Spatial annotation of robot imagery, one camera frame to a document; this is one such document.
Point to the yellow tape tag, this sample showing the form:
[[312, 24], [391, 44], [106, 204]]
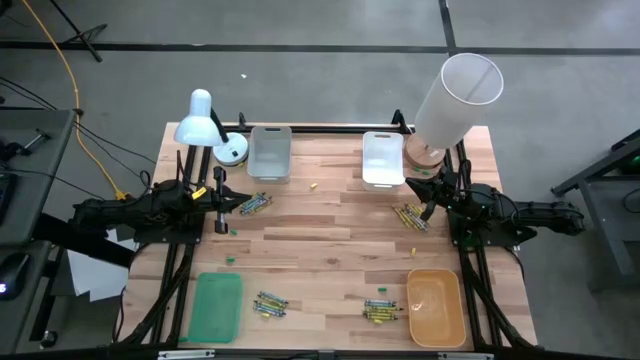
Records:
[[199, 193]]

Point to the dark metal cart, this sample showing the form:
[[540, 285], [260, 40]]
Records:
[[600, 200]]

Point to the white paper sheets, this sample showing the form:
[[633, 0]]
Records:
[[95, 280]]

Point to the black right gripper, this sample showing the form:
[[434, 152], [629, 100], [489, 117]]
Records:
[[450, 192]]

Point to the silver metal bracket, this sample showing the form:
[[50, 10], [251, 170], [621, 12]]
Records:
[[465, 356], [185, 355]]

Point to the orange plastic tray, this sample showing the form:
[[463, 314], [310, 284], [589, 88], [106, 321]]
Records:
[[435, 310]]

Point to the black caster wheel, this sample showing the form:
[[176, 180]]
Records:
[[48, 339]]

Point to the grey side desk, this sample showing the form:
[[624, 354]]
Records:
[[45, 190]]

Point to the black computer mouse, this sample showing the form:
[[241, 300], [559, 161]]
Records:
[[12, 275]]

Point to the cylinder shade wooden table lamp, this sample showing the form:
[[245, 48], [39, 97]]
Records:
[[450, 110]]

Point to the black desk clamp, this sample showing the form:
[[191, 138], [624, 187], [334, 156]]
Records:
[[37, 137]]

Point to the white gooseneck desk lamp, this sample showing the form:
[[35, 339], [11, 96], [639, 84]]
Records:
[[197, 125]]

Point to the black aluminium table frame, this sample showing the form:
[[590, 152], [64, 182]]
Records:
[[325, 128]]

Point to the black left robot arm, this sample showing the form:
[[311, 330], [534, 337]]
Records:
[[125, 210]]

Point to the yellow-green crayon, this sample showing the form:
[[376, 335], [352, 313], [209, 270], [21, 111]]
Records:
[[380, 312], [270, 305], [271, 301]]

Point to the green plastic tray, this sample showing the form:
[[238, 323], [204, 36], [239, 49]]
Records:
[[215, 307]]

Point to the black tripod stand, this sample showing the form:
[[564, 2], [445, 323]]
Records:
[[80, 36]]

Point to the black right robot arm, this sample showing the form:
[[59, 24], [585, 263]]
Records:
[[540, 215]]

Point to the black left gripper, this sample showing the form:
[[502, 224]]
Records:
[[220, 200]]

